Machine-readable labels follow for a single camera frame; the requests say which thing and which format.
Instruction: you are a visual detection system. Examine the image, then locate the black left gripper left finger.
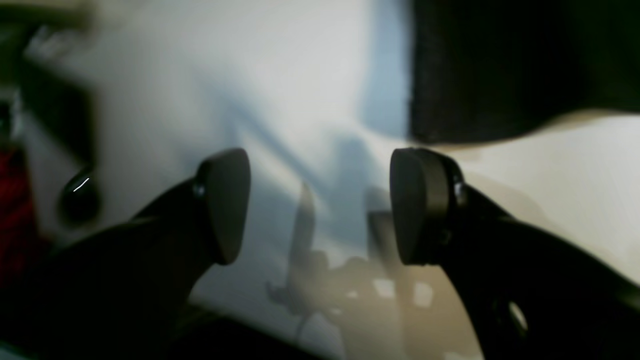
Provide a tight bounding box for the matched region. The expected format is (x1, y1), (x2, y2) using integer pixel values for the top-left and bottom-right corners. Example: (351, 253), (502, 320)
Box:
(1, 148), (250, 360)

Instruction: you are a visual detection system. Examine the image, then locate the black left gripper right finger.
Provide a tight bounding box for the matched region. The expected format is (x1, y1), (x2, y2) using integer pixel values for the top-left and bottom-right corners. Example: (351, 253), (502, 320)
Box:
(390, 148), (640, 360)

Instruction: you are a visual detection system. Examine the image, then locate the black t-shirt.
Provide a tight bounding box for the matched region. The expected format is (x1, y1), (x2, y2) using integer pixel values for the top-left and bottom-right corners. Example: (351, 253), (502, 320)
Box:
(409, 0), (640, 145)

